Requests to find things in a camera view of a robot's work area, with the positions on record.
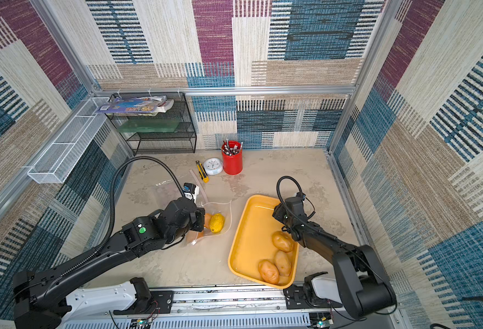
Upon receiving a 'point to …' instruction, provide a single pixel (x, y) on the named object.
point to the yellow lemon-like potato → (217, 223)
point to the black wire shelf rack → (170, 132)
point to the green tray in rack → (148, 125)
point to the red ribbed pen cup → (232, 151)
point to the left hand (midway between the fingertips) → (206, 211)
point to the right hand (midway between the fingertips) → (281, 213)
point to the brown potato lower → (269, 271)
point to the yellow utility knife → (202, 172)
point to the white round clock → (213, 166)
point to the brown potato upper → (283, 262)
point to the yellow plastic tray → (252, 242)
